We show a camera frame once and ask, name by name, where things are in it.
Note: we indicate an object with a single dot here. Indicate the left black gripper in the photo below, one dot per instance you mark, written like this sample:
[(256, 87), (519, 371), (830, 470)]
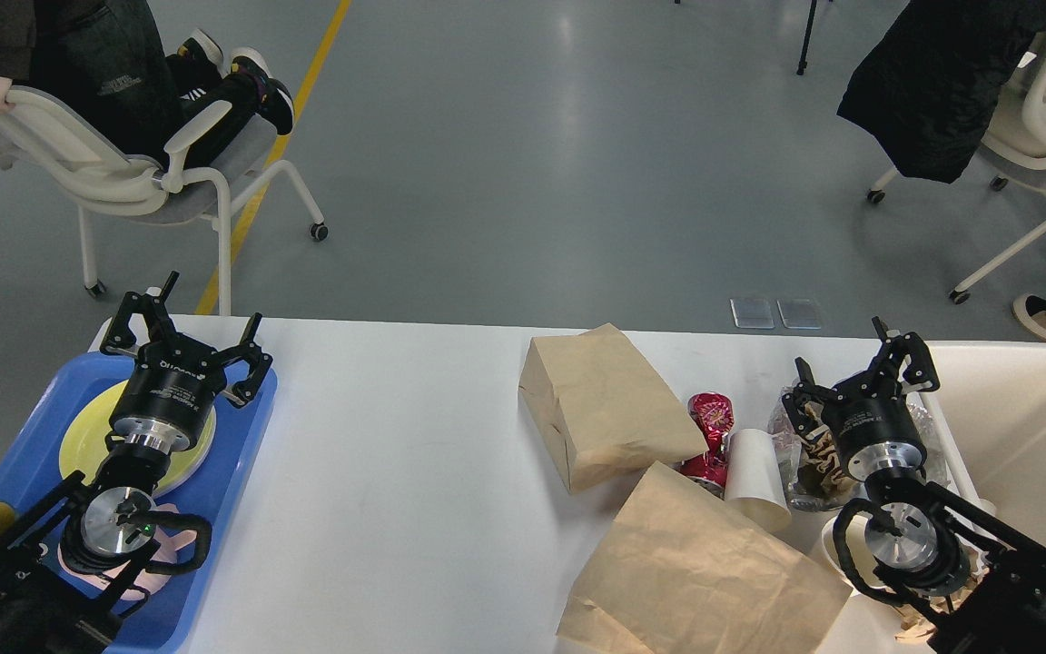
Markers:
[(167, 395)]

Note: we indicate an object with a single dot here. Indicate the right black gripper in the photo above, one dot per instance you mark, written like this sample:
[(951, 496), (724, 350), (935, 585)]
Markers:
[(872, 430)]

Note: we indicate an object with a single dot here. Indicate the yellow plastic plate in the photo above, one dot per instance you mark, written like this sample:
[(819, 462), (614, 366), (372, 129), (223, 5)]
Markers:
[(83, 446)]

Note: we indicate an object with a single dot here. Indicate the pink HOME mug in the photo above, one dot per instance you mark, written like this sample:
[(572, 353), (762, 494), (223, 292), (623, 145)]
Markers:
[(146, 583)]

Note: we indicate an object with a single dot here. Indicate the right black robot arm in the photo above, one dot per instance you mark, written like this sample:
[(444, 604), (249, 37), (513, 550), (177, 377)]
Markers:
[(909, 541)]

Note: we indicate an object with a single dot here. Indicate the pale green plate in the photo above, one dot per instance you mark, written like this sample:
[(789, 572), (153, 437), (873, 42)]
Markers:
[(183, 464)]

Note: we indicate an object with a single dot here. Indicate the right floor plate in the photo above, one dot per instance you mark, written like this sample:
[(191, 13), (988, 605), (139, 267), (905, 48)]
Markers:
[(799, 314)]

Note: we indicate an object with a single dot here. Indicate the floor plate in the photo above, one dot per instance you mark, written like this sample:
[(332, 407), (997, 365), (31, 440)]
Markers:
[(799, 314), (752, 313)]

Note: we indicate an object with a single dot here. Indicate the clear bag with brown paper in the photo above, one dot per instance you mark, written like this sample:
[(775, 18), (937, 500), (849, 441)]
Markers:
[(811, 473)]

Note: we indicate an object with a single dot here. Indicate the blue plastic tray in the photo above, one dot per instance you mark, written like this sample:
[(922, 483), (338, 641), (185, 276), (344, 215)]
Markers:
[(232, 472)]

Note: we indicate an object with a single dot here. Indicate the white paper cup upright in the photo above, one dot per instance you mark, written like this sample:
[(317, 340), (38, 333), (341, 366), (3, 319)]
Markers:
[(827, 552)]

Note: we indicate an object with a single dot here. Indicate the left floor plate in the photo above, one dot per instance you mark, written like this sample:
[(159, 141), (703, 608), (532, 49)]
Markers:
[(752, 313)]

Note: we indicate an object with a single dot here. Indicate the white paper cup lying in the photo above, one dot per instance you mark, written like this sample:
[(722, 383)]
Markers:
[(754, 486)]

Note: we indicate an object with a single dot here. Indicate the red crumpled snack wrapper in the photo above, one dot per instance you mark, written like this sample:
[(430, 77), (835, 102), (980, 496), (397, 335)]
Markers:
[(712, 414)]

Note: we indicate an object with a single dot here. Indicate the white plastic bin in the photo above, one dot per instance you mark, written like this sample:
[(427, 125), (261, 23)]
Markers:
[(993, 395)]

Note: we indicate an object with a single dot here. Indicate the grey office chair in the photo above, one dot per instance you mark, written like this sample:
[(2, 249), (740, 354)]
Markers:
[(99, 179)]

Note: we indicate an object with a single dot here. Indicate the lower brown paper bag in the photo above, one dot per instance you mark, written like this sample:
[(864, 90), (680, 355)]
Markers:
[(681, 572)]

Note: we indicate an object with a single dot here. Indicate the upper brown paper bag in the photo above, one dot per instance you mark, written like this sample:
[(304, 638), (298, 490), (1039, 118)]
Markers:
[(602, 409)]

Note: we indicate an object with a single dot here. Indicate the black jacket on chair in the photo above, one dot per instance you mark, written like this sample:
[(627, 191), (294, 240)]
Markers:
[(928, 89)]

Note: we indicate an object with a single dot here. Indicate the person in black clothes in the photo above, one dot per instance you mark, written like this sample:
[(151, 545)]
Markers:
[(105, 60)]

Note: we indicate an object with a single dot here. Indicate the black stand leg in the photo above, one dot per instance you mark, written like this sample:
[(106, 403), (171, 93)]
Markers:
[(810, 20)]

